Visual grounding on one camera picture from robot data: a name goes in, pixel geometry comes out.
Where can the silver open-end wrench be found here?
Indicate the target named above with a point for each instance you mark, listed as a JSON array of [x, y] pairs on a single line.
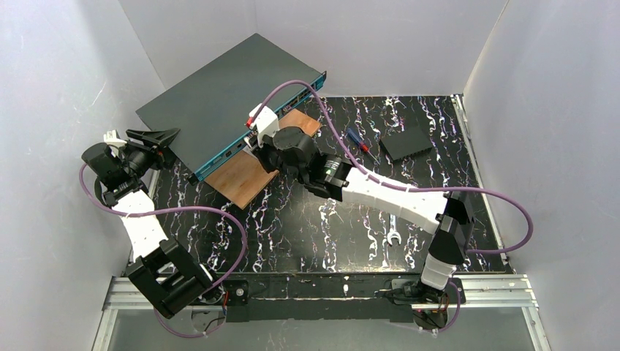
[[393, 236]]

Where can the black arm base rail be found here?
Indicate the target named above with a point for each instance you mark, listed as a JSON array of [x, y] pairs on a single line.
[[315, 296]]

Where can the blue red screwdriver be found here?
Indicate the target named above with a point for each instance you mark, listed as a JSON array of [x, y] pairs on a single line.
[[354, 136]]

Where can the wooden base board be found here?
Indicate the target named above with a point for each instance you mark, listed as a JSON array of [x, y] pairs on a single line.
[[241, 178]]

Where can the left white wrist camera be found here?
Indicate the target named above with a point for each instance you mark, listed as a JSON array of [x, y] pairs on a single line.
[[112, 138]]

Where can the small black box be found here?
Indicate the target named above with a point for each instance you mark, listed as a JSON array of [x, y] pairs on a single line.
[[409, 142]]

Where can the aluminium frame rail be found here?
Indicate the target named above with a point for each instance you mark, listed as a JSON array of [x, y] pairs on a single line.
[[489, 290]]

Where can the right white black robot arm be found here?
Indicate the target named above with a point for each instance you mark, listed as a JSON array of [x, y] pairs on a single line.
[[448, 216]]

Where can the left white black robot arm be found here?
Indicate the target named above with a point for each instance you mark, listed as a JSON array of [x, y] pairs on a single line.
[[161, 269]]

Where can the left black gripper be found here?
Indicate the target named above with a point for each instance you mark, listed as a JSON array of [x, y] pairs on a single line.
[[152, 149]]

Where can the dark teal network switch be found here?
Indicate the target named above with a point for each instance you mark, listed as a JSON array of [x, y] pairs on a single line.
[[211, 106]]

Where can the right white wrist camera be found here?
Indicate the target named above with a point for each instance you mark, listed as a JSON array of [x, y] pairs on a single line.
[[262, 122]]

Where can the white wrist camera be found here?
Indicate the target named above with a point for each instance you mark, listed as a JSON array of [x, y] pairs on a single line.
[[262, 122], [112, 138]]

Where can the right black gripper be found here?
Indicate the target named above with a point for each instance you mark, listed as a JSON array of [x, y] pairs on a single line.
[[260, 154]]

